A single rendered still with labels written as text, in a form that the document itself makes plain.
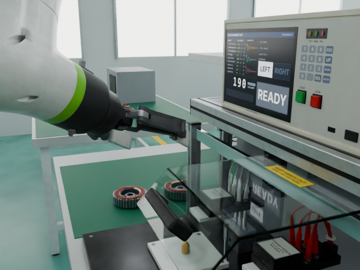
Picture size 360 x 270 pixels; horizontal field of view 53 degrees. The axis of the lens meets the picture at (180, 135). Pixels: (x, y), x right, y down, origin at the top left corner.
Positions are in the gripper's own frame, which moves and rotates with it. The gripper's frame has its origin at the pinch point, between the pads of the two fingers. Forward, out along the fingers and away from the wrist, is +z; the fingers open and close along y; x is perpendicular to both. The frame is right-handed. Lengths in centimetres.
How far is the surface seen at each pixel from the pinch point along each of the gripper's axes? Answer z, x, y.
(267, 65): 4.6, -15.3, -21.2
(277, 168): 1.6, 5.7, -24.0
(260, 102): 9.0, -9.4, -18.8
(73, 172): 50, -3, 68
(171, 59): 366, -230, 213
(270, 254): 5.5, 19.9, -22.0
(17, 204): 142, 6, 209
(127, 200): 35.8, 8.9, 30.4
